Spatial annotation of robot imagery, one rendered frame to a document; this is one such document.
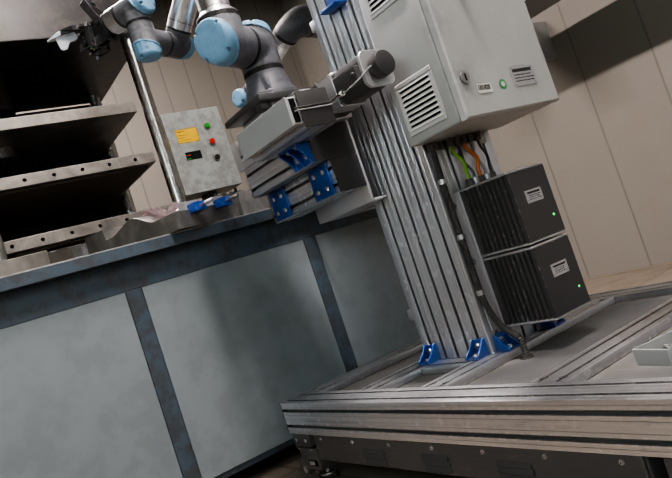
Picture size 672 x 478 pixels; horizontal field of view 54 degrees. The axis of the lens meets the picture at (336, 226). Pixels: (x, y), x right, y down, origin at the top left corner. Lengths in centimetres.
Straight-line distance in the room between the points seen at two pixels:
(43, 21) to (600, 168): 290
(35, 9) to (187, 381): 174
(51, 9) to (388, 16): 183
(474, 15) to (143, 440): 144
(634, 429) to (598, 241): 304
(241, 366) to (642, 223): 250
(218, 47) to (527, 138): 277
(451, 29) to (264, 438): 134
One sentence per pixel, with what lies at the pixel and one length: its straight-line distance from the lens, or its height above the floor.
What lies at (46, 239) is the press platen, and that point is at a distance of 290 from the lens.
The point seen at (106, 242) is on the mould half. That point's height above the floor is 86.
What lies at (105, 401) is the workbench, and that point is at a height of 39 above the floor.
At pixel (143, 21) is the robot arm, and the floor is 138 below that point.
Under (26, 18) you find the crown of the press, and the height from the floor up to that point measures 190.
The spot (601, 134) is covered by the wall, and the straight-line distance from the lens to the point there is 398.
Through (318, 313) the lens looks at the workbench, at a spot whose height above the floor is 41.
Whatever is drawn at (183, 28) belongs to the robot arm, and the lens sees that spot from 211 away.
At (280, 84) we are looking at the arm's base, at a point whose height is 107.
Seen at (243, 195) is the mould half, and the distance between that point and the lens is 227.
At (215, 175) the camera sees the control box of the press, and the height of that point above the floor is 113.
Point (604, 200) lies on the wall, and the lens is 404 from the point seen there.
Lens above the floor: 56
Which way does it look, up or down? 3 degrees up
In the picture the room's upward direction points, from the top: 18 degrees counter-clockwise
